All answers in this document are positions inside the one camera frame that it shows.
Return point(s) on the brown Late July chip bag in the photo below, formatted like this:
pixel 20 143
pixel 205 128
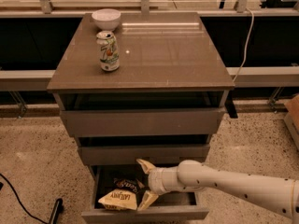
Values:
pixel 123 196

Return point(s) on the wooden box at right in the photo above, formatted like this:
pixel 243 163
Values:
pixel 292 119

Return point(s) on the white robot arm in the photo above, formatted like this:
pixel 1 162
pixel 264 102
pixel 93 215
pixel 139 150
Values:
pixel 279 195

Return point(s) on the middle grey drawer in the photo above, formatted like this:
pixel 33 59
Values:
pixel 155 149

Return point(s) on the grey drawer cabinet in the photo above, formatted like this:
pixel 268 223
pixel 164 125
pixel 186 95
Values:
pixel 162 53

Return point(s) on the grey drawer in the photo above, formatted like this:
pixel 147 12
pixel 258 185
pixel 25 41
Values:
pixel 155 149
pixel 173 206
pixel 141 114

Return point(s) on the white ceramic bowl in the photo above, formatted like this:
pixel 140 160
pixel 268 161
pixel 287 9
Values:
pixel 107 19

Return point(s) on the bottom grey drawer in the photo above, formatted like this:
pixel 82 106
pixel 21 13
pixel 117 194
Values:
pixel 173 206

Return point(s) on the black floor device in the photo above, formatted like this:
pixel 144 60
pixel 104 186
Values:
pixel 58 208

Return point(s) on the top grey drawer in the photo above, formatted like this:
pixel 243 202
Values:
pixel 141 114

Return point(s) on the green white soda can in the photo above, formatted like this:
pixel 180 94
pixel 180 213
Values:
pixel 108 51

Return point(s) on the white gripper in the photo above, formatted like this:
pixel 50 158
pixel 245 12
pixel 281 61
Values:
pixel 154 180

